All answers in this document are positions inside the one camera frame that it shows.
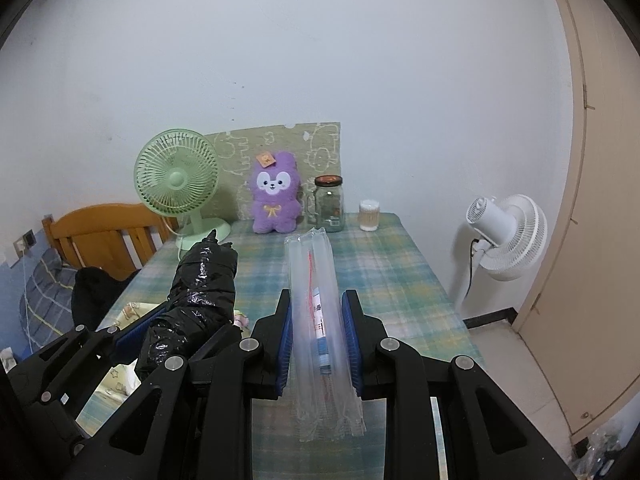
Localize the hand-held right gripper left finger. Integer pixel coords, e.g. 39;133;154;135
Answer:
62;289;294;480

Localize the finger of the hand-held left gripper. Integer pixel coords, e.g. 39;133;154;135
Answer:
12;309;169;405

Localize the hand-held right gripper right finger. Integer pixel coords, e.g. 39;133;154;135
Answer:
341;289;576;480

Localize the yellow printed fabric storage box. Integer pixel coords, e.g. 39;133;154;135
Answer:
75;301;252;436

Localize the clear air column packaging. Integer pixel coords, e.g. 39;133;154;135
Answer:
283;227;367;443

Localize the black plastic bag bundle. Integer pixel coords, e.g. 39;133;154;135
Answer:
135;229;239;386

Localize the black cloth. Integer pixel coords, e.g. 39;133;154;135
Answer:
71;266;142;332

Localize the plaid tablecloth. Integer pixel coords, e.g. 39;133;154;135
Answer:
75;212;484;480

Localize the blue plaid bedding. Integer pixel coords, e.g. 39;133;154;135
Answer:
0;247;77;376

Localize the wooden bed headboard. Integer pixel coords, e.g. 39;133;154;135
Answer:
42;203;179;281

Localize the cotton swab container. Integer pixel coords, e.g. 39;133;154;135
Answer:
359;200;381;232

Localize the glass jar with dark lid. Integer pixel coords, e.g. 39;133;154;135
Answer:
314;175;346;233

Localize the glass mug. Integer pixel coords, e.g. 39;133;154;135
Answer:
300;191;318;226

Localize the purple plush toy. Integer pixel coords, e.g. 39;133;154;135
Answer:
248;150;304;235

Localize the green desk fan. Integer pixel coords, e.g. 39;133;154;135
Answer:
134;129;232;252

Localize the white standing fan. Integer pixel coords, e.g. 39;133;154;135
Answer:
452;194;548;311

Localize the green printed board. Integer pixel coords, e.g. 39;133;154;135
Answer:
204;121;342;221

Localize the clear plastic clutter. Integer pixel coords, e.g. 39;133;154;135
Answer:
570;425;632;480

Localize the beige door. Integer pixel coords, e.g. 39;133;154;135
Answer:
515;0;640;442

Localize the black fan cable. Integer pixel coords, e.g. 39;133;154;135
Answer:
465;237;482;302

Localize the wall outlet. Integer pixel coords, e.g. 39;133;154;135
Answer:
14;229;37;256

